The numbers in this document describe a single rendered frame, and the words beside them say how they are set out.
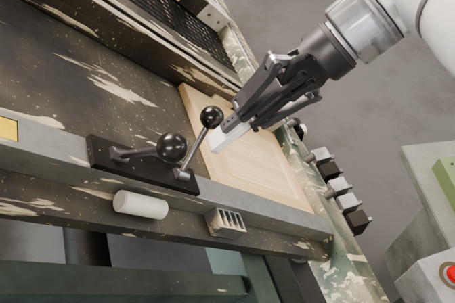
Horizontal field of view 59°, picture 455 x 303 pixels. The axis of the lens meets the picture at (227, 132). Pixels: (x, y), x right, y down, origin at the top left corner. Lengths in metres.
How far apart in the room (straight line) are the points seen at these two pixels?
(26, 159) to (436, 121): 2.47
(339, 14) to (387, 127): 2.09
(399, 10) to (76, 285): 0.50
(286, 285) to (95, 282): 1.30
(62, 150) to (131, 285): 0.21
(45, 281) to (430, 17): 0.51
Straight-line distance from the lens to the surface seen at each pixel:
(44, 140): 0.52
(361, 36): 0.51
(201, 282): 0.72
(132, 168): 0.57
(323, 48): 0.52
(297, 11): 3.26
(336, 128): 2.48
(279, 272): 1.81
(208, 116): 0.61
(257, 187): 0.92
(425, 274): 1.12
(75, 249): 1.33
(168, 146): 0.47
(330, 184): 1.34
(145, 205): 0.58
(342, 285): 1.09
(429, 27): 0.46
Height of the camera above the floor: 1.89
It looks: 53 degrees down
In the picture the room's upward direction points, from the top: straight up
